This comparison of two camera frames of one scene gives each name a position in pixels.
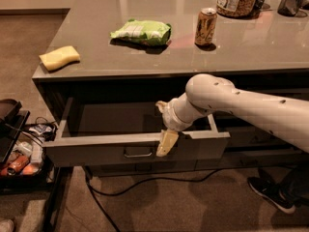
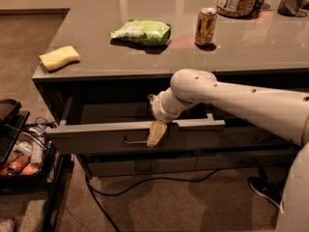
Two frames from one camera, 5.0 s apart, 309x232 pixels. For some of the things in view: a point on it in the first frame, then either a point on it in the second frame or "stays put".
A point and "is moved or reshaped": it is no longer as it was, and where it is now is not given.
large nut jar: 238,1 stays put
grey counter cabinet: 117,50 stays put
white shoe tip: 7,225 stays put
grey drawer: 124,132 is moved or reshaped
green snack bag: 147,31 stays put
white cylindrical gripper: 171,119 to 158,110
